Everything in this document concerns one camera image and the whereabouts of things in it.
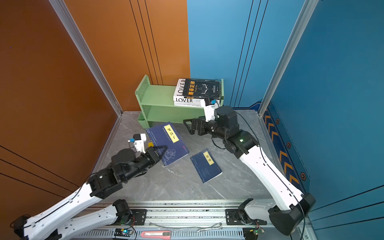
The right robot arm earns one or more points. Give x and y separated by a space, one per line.
291 206

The white LOVER magazine book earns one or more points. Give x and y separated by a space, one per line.
177 97

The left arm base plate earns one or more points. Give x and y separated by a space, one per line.
137 218

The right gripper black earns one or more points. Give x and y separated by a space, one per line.
196 121

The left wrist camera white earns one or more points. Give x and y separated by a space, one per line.
138 141

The aluminium rail frame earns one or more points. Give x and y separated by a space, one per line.
183 218

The red utility knife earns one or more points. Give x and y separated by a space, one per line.
161 235

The silver open-end wrench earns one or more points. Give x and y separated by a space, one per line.
218 227

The green circuit board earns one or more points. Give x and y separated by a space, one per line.
124 233
252 233

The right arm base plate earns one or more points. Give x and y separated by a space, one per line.
239 217

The black book with gold title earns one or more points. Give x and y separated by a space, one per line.
202 89

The green wooden two-tier shelf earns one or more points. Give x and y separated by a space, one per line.
157 105

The dark blue book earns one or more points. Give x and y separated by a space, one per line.
166 135
205 165

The white book with brown blocks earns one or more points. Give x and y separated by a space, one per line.
178 104

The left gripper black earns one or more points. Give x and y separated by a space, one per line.
153 156

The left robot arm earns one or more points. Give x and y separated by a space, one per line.
60 222

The right green circuit board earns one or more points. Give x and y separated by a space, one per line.
252 233

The left green circuit board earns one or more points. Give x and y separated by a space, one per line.
124 233

